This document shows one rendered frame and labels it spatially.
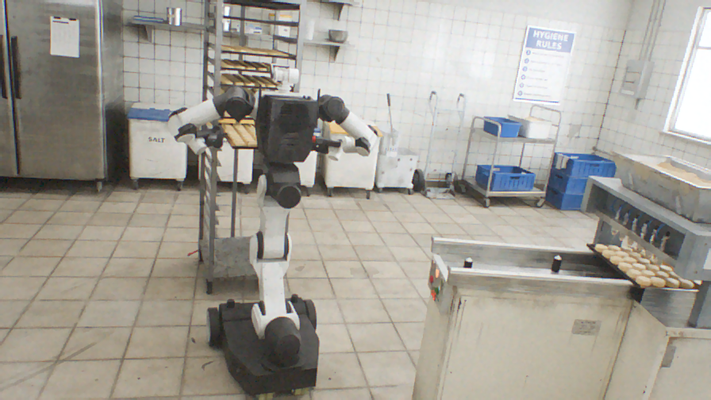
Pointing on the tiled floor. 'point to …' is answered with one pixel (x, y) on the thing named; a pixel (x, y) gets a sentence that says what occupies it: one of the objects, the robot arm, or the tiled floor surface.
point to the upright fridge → (61, 92)
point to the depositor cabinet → (660, 355)
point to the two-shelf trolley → (519, 163)
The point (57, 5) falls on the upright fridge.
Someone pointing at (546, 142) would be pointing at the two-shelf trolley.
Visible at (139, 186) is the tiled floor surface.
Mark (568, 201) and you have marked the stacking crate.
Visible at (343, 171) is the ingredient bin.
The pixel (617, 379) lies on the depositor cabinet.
